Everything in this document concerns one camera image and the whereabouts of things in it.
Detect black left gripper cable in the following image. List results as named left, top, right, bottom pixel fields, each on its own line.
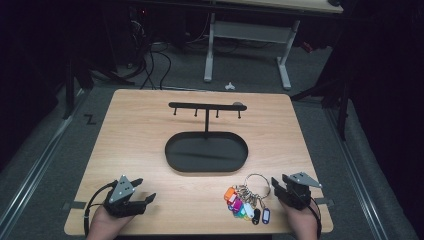
left=82, top=181, right=117, bottom=238

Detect black metal stand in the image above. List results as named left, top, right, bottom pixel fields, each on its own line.
left=61, top=49, right=96, bottom=120
left=289, top=74, right=353, bottom=142

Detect desk with white metal legs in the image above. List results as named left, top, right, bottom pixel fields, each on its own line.
left=202, top=0, right=345, bottom=92

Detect person's right hand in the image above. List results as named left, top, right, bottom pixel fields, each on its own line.
left=282, top=199, right=320, bottom=240

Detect black key stand with tray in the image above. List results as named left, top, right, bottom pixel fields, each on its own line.
left=164, top=101, right=250, bottom=174

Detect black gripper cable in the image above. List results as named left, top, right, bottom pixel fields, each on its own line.
left=82, top=181, right=117, bottom=238
left=307, top=195, right=323, bottom=240

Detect person's left hand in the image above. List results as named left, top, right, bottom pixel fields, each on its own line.
left=86, top=204, right=135, bottom=240

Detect key ring with colourful tags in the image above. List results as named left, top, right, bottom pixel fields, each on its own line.
left=223, top=172, right=272, bottom=226

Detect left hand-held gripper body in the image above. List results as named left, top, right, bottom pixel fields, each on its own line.
left=102, top=174, right=148, bottom=220

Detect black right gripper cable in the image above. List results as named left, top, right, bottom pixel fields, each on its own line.
left=307, top=195, right=323, bottom=240

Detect black floor cables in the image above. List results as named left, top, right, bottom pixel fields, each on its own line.
left=139, top=41, right=173, bottom=91

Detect metal floor rail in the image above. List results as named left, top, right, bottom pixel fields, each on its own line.
left=0, top=88, right=86, bottom=231
left=324, top=106, right=390, bottom=240

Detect dark computer tower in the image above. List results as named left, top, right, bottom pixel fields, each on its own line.
left=128, top=4, right=150, bottom=69

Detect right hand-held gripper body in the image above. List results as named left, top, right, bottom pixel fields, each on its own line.
left=281, top=171, right=323, bottom=212

